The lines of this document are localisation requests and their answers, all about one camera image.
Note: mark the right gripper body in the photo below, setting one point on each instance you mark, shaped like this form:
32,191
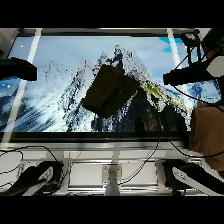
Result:
181,76

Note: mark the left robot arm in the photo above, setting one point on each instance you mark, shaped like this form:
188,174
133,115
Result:
16,68

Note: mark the dark green garment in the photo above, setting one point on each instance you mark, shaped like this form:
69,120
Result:
110,90

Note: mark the brown garment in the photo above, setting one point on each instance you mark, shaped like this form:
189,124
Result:
208,133

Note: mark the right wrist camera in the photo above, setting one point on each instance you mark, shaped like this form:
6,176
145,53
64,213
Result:
191,37

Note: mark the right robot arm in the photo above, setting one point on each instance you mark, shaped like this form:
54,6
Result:
200,176

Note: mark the silver frame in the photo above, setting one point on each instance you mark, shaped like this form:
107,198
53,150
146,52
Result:
90,173

